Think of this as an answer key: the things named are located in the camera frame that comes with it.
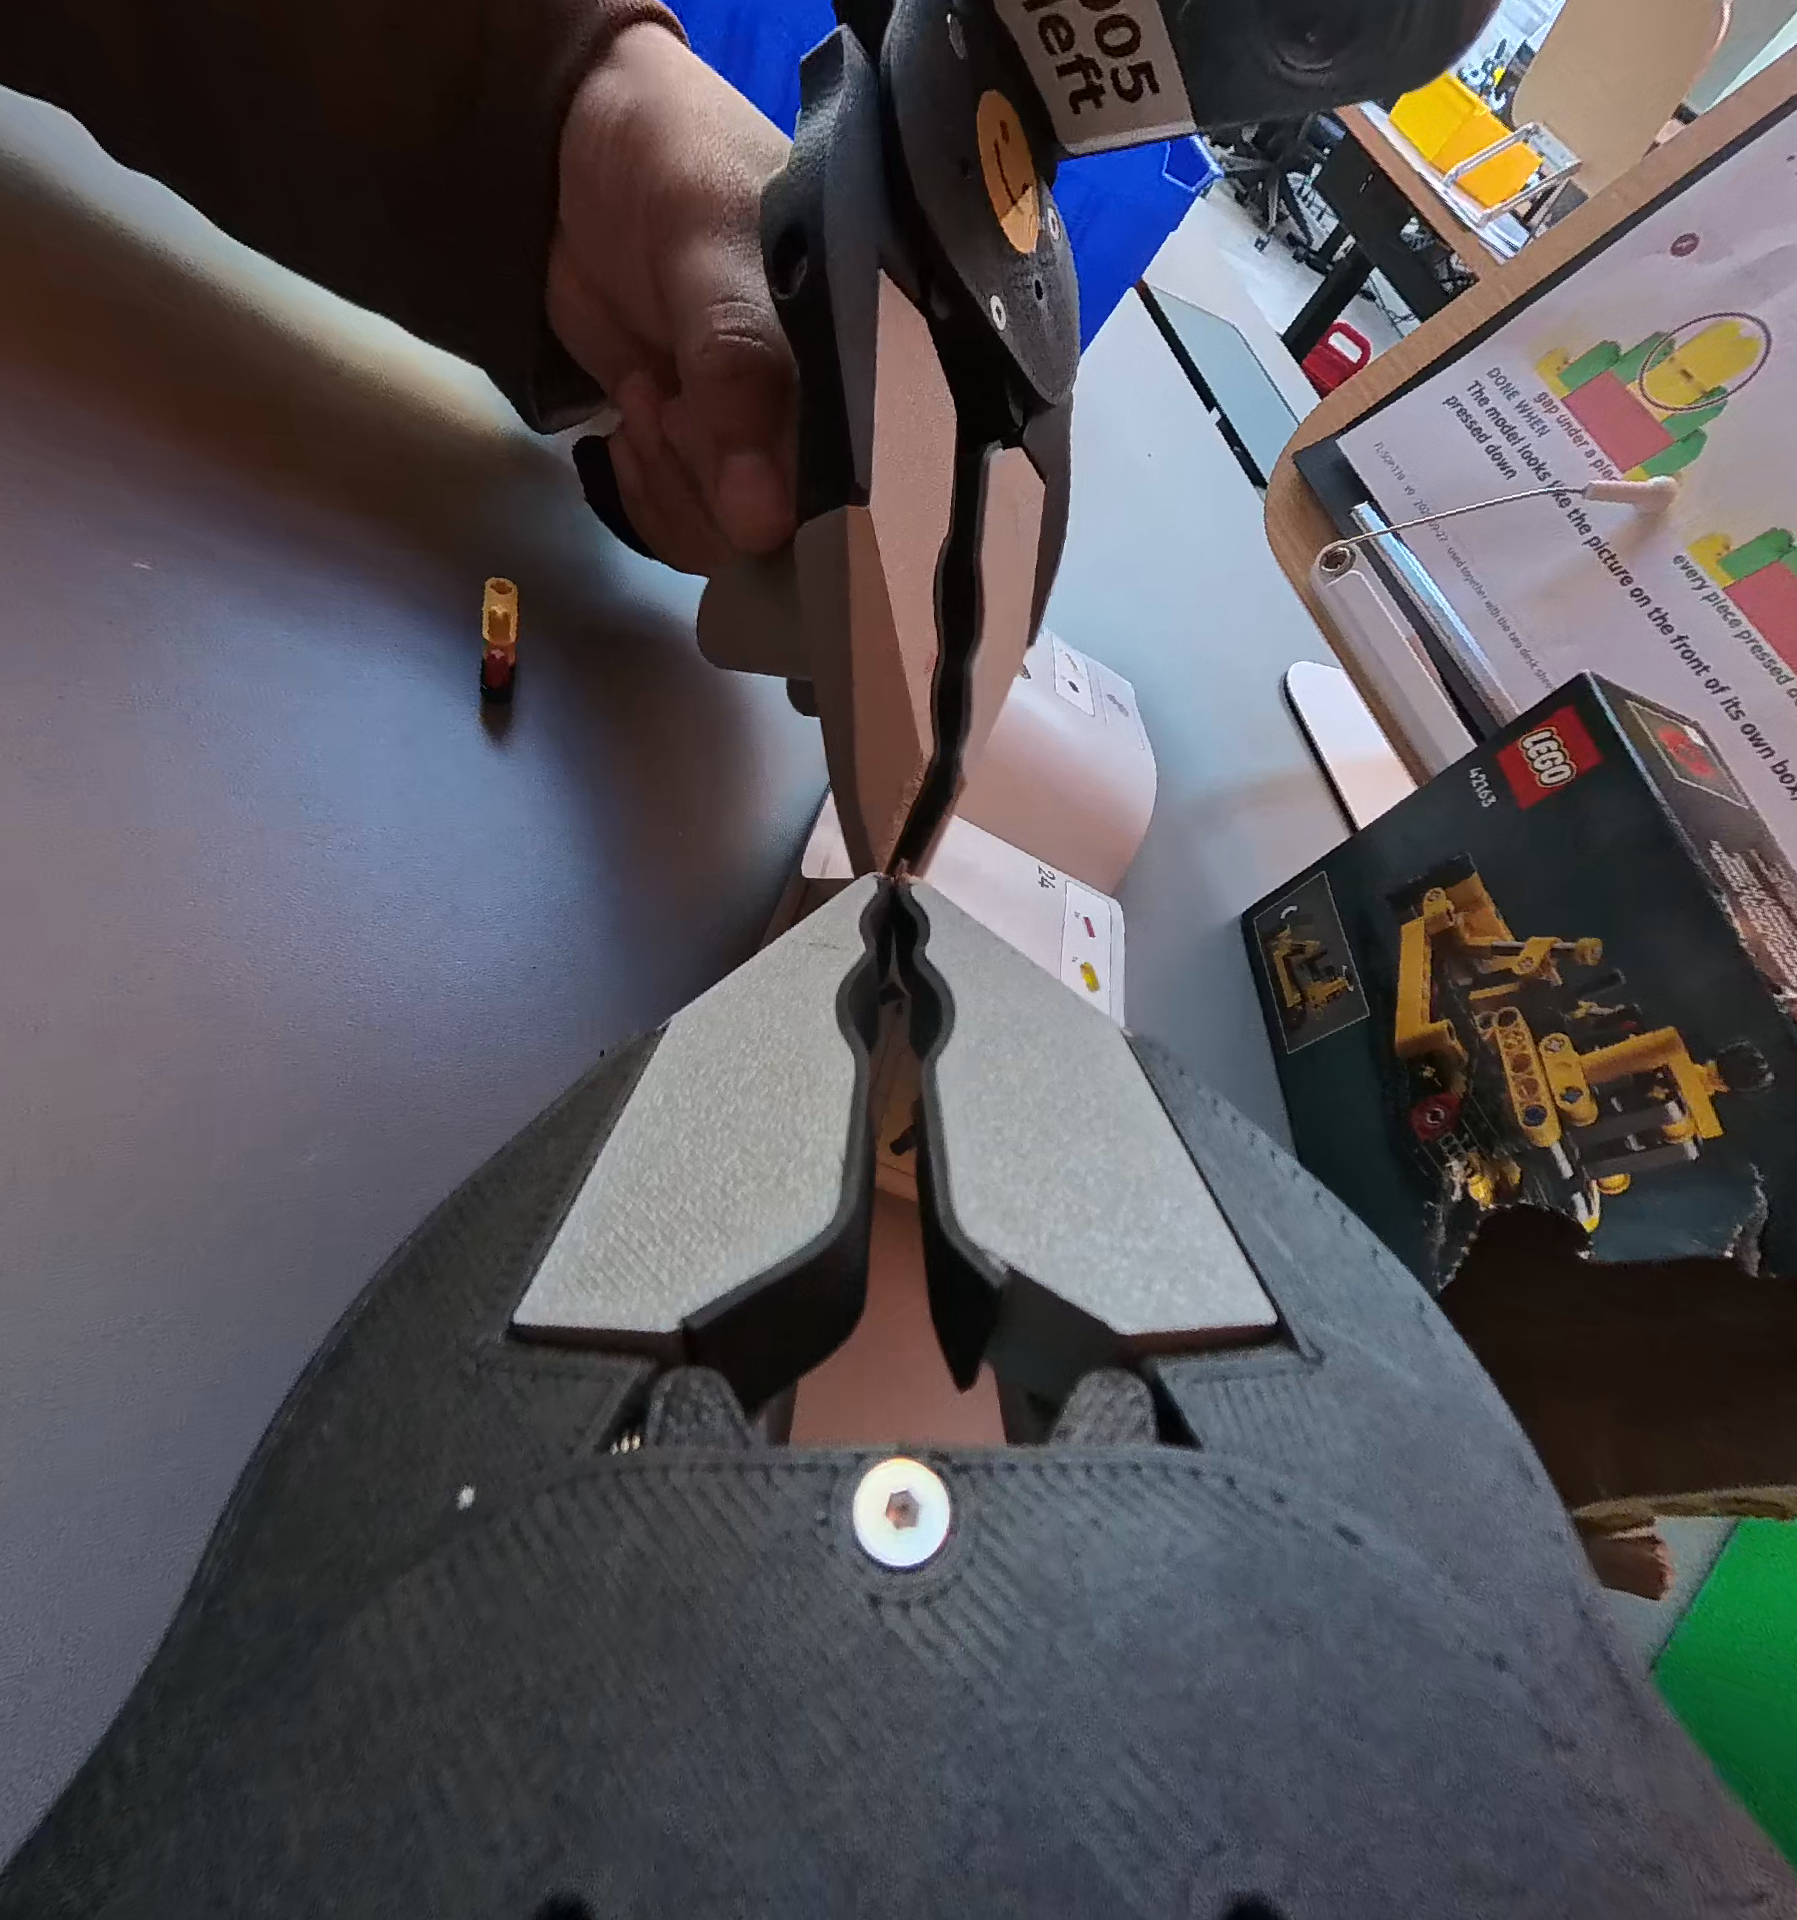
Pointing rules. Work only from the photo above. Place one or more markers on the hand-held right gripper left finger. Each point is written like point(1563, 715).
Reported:
point(689, 1171)

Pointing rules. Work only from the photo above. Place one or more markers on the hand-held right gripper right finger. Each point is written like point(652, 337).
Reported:
point(1080, 1186)

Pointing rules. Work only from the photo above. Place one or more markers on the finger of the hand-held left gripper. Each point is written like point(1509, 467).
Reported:
point(875, 602)
point(1019, 571)

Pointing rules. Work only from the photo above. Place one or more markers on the person's left forearm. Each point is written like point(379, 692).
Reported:
point(315, 136)

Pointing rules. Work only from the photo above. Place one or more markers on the small yellow red lego piece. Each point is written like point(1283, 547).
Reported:
point(500, 622)

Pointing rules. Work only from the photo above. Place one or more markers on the dark lego box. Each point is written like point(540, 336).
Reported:
point(1559, 962)

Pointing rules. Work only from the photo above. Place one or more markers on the person's left hand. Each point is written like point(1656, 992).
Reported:
point(660, 286)

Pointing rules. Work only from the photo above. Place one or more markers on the white instruction booklet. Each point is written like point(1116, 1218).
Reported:
point(1080, 781)

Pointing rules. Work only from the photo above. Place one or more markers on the blue plastic bin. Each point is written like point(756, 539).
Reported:
point(1122, 226)

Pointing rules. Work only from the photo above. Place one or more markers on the printed instruction sheet on clipboard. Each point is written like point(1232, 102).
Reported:
point(1294, 503)

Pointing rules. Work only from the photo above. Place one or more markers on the grey flat panel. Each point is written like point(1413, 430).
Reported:
point(1236, 376)

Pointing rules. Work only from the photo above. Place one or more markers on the black office chair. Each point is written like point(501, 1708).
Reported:
point(1275, 165)

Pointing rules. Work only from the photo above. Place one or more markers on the white rounded flat plate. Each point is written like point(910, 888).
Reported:
point(1350, 743)

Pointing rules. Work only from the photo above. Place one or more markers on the small red object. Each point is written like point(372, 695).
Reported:
point(1337, 358)

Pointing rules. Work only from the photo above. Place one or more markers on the metal clipboard clip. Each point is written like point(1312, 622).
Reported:
point(1400, 639)

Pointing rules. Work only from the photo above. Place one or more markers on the black background desk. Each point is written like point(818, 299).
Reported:
point(1378, 196)

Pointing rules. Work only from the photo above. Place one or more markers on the yellow plastic bin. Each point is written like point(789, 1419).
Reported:
point(1447, 121)

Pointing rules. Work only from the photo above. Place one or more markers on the beige chair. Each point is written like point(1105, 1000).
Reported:
point(1602, 76)

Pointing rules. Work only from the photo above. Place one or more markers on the green sheet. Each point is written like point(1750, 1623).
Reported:
point(1769, 1680)

